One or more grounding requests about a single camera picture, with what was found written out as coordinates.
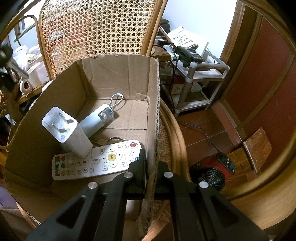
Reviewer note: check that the rattan cane chair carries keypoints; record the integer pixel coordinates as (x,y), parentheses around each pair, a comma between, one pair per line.
(75,30)

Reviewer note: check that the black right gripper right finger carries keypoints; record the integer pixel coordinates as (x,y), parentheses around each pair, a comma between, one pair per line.
(199,212)

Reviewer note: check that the black desk telephone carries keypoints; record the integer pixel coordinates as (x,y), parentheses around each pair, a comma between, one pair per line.
(187,57)

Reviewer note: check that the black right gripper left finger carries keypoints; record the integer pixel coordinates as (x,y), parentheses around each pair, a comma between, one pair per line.
(98,211)

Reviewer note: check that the white cylindrical flashlight with loop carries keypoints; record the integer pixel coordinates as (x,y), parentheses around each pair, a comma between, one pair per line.
(100,116)

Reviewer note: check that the white power adapter large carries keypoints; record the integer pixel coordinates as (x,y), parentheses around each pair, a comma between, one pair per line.
(66,130)

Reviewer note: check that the white paper with writing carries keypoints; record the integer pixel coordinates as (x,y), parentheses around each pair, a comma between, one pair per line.
(182,37)

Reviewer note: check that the metal side shelf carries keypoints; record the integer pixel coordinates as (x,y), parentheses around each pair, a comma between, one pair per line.
(192,87)

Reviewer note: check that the white remote control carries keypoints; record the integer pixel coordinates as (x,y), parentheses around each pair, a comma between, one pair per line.
(100,161)

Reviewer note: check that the bunch of keys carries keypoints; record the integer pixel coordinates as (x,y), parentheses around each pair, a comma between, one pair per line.
(11,73)

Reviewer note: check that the cream ceramic mug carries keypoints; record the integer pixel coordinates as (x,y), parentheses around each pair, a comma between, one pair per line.
(27,85)

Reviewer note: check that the brown cardboard box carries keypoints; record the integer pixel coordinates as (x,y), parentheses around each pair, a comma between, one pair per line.
(79,90)

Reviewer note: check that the red electric fan heater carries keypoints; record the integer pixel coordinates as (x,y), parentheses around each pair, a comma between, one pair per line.
(214,170)

